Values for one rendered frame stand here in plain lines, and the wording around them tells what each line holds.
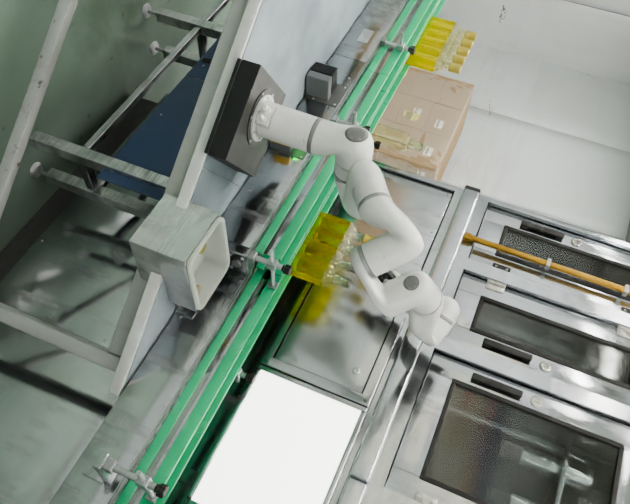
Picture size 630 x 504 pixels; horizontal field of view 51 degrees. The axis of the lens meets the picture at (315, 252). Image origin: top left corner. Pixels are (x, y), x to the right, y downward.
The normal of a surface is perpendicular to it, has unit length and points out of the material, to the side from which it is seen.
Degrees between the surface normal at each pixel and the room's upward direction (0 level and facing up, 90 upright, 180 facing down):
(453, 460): 90
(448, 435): 90
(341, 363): 90
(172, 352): 90
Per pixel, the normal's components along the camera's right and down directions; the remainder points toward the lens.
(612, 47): -0.40, 0.73
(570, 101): 0.03, -0.60
